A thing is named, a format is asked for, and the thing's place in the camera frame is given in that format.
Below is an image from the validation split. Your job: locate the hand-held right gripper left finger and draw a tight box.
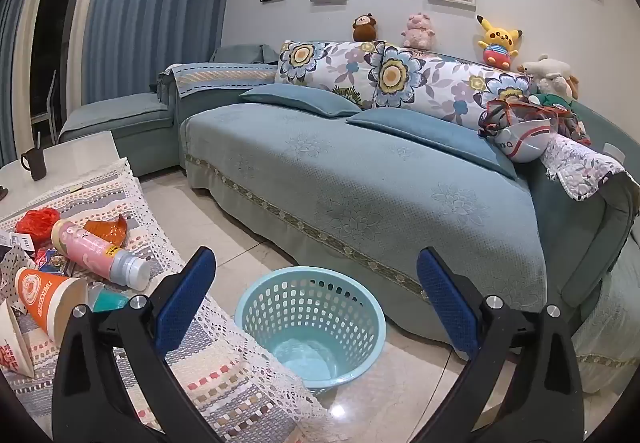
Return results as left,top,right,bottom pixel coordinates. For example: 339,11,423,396
51,246,223,443

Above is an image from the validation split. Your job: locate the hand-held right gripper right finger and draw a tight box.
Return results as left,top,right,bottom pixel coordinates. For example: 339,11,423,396
412,246,587,443

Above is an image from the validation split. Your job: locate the light blue plastic basket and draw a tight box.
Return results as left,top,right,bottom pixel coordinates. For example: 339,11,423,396
234,266,387,391

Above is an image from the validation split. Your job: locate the teal packet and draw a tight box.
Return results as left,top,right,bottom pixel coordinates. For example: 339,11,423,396
90,285,130,313

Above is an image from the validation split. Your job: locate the striped lace tablecloth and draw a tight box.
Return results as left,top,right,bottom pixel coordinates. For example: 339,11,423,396
0,158,341,443

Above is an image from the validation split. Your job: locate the pink bottle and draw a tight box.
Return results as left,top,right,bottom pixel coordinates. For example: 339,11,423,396
51,219,151,291

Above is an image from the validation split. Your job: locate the orange wrapper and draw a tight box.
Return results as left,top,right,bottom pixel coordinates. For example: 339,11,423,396
82,214,128,248

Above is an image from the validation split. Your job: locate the blue box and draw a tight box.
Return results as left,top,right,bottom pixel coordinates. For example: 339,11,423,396
37,250,71,274

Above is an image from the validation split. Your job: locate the teal sofa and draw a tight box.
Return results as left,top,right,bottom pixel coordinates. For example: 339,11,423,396
57,43,640,396

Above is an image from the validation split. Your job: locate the red plastic bag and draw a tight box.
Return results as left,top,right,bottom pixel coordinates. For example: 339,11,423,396
15,207,62,249

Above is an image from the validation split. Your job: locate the teal cushion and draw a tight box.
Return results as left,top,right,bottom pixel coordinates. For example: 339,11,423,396
346,108,518,181
239,83,362,118

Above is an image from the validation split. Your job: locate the white orange paper cup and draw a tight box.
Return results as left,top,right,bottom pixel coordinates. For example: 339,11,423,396
0,298,36,379

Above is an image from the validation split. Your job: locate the white paper slip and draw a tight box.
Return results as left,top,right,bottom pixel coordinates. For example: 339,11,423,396
0,230,35,256

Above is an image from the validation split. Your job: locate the white red helmet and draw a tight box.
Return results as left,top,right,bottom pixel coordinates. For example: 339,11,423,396
492,116,558,163

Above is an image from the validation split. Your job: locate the floral armrest cloth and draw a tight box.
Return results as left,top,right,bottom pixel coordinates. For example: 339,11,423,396
540,133,632,201

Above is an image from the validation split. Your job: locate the dark cup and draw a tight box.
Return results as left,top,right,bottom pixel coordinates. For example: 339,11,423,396
20,130,48,181

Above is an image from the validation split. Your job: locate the floral pillow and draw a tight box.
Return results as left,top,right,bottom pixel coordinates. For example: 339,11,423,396
274,40,388,110
367,43,536,131

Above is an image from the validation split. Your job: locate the white duck plush toy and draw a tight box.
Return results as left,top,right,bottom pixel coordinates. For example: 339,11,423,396
516,54,581,101

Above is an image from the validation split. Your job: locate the yellow cartoon plush toy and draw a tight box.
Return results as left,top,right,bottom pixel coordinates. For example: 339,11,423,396
475,14,524,70

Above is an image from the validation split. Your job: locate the pink pig plush toy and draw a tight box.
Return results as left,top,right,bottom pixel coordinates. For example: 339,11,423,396
400,13,437,50

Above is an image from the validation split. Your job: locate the blue curtain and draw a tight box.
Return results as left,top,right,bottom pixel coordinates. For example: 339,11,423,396
85,0,243,96
0,0,32,169

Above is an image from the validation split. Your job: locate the brown monkey plush toy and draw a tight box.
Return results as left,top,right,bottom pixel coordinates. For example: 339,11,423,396
351,13,381,43

